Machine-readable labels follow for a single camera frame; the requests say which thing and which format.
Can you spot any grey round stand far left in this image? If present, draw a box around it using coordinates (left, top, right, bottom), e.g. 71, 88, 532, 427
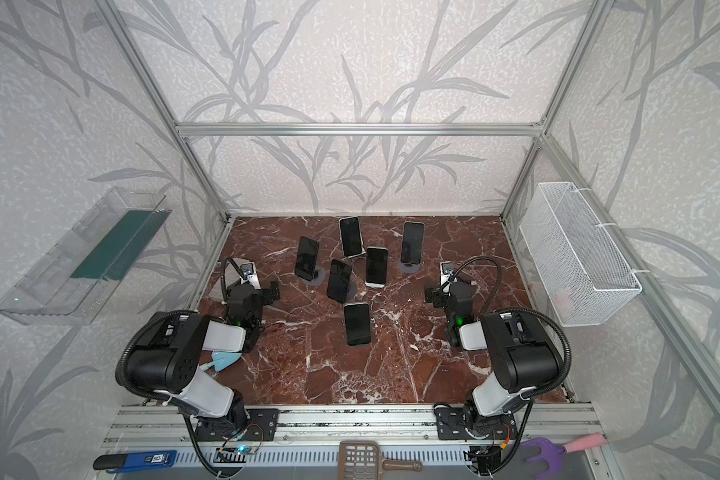
306, 266, 327, 287

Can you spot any purple pink toy rake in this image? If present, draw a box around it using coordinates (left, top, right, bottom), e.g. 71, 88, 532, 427
520, 433, 608, 480

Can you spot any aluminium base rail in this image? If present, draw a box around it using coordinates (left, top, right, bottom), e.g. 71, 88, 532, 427
99, 403, 602, 473

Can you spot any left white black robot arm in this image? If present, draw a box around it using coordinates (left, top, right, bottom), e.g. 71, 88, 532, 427
115, 281, 280, 442

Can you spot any brown plastic scoop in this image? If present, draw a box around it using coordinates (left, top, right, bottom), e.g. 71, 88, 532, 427
337, 441, 423, 480

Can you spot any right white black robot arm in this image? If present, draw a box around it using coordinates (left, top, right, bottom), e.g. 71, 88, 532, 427
424, 282, 573, 448

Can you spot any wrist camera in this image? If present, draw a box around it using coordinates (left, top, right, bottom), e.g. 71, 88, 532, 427
440, 261, 457, 291
235, 262, 261, 289

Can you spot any white-edged phone at back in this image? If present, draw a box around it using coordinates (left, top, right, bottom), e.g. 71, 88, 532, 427
339, 217, 364, 258

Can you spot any white wire mesh basket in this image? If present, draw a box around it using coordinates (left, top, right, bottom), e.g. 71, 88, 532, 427
520, 182, 642, 327

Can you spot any purple-edged phone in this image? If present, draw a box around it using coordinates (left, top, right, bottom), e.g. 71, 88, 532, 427
400, 222, 425, 265

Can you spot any clear plastic wall bin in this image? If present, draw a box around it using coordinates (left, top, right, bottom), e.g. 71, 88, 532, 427
0, 187, 172, 326

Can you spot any blue black tool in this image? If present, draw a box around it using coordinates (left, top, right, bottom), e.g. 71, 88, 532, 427
92, 450, 177, 474

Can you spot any black phone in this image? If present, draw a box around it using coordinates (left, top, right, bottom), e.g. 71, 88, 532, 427
294, 236, 319, 281
327, 259, 352, 304

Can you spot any light blue plastic trowel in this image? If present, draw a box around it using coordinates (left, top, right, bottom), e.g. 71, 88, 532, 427
200, 351, 242, 372

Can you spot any teal phone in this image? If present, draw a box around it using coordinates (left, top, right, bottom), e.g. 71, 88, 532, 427
343, 302, 372, 346

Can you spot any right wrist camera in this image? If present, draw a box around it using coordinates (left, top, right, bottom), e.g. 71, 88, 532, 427
440, 261, 457, 291

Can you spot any purple-grey stand back right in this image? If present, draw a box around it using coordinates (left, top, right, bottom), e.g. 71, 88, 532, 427
397, 261, 422, 275

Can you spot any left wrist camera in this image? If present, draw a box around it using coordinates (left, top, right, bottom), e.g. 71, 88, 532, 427
235, 262, 261, 289

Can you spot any teal-edged phone on white stand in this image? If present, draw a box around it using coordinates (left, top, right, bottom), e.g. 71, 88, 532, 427
365, 247, 389, 289

